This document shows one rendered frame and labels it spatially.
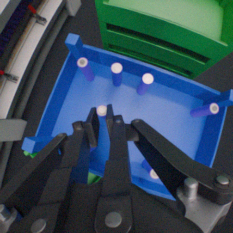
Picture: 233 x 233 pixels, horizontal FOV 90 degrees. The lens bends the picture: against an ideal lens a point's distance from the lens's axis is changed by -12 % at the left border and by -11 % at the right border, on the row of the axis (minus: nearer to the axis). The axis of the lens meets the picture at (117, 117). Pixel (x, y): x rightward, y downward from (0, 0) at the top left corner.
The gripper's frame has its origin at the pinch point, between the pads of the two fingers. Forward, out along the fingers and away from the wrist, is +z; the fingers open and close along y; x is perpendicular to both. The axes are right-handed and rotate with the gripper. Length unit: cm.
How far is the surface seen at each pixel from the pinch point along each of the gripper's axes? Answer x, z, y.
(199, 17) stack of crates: 16.4, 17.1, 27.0
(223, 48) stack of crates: 7.8, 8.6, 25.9
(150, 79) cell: 4.0, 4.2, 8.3
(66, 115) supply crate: -0.5, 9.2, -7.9
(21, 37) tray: 28, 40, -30
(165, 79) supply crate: 3.1, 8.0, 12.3
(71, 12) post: 41, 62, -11
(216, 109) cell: -2.0, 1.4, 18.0
